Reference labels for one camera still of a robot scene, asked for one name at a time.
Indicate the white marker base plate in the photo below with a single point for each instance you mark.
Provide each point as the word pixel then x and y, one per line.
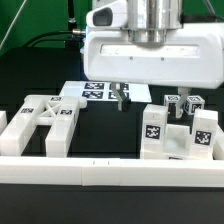
pixel 101 91

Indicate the white tagged cube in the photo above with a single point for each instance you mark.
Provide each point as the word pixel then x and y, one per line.
pixel 170 101
pixel 192 103

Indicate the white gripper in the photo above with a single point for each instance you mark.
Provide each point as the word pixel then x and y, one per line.
pixel 146 41

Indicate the white chair seat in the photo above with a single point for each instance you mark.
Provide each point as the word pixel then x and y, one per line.
pixel 176 145

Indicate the black vertical pole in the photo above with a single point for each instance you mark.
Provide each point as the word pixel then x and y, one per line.
pixel 71 11

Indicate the white tagged cube right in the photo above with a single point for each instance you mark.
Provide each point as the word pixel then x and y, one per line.
pixel 192 103

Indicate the white tagged cube left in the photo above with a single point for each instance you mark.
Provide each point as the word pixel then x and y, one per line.
pixel 170 101

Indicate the white chair back frame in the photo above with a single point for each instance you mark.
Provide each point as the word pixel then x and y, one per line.
pixel 60 113

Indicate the white U-shaped fence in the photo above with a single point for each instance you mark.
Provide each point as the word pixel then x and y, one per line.
pixel 108 172

